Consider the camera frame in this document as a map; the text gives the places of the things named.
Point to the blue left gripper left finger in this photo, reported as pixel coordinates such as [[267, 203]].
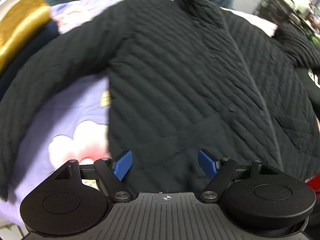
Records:
[[121, 164]]

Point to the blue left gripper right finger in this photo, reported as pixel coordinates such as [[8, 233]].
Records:
[[208, 163]]

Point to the black quilted jacket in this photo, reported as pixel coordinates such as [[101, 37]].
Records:
[[183, 75]]

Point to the purple floral bed sheet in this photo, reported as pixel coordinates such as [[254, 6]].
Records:
[[73, 123]]

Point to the black garment with white letters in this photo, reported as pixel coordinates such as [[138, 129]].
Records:
[[310, 82]]

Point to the navy blue folded garment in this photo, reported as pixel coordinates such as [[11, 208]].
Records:
[[47, 33]]

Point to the gold satin cloth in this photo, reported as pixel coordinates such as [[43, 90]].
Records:
[[20, 25]]

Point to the black wire storage rack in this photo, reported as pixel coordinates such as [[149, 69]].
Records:
[[284, 11]]

